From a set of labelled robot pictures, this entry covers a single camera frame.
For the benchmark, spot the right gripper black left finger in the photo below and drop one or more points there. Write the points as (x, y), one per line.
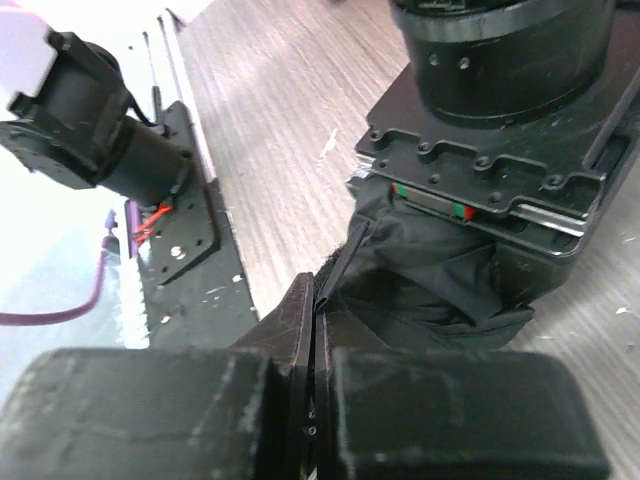
(233, 413)

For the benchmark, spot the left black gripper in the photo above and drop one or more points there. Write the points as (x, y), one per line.
(538, 190)

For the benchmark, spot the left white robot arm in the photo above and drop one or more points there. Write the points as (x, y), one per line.
(518, 119)

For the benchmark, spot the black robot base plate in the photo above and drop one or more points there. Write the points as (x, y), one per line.
(194, 283)

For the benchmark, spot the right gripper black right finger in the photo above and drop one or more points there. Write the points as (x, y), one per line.
(394, 414)

